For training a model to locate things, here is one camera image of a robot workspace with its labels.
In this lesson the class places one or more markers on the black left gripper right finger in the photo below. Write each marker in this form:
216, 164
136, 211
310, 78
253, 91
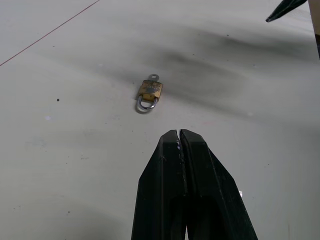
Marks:
212, 185

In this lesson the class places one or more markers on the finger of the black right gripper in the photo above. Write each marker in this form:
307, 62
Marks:
282, 10

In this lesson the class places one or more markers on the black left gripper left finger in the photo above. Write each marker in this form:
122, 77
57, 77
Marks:
155, 180

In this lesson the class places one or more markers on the brass padlock with steel shackle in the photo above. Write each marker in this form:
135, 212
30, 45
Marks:
149, 93

